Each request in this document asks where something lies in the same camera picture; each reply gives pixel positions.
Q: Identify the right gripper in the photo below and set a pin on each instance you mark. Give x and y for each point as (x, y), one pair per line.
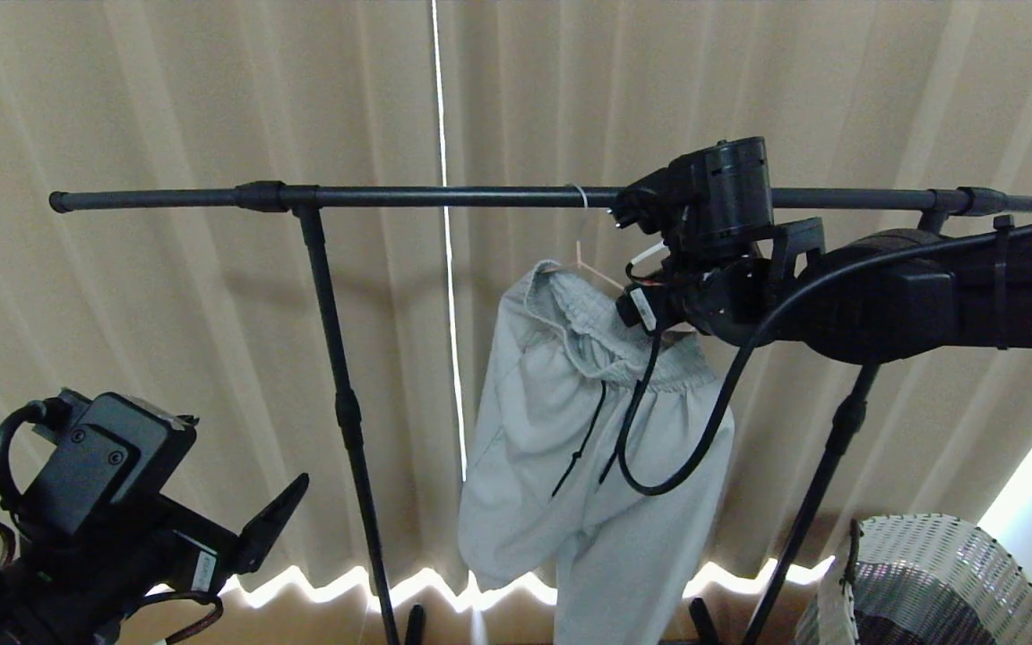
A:
(731, 300)

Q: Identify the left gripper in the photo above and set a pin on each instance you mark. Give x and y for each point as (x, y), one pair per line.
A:
(122, 564)

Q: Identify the pink clothes hanger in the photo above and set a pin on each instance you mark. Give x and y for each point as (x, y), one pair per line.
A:
(580, 255)

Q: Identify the pale grey shorts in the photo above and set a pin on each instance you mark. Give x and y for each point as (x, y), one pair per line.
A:
(552, 448)

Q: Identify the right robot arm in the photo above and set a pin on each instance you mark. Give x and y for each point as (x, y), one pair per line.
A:
(928, 296)

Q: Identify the white laundry basket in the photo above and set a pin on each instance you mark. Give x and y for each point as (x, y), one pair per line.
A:
(928, 546)

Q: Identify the black clothes rack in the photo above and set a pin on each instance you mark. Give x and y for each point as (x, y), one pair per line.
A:
(391, 195)

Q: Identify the beige curtain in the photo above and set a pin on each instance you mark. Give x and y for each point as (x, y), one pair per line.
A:
(167, 90)

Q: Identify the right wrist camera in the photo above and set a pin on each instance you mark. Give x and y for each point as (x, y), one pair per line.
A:
(650, 202)

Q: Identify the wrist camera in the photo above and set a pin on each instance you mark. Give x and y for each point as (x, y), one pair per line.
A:
(104, 457)
(650, 202)

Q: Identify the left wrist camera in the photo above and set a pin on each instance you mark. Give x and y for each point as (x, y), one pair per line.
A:
(104, 457)

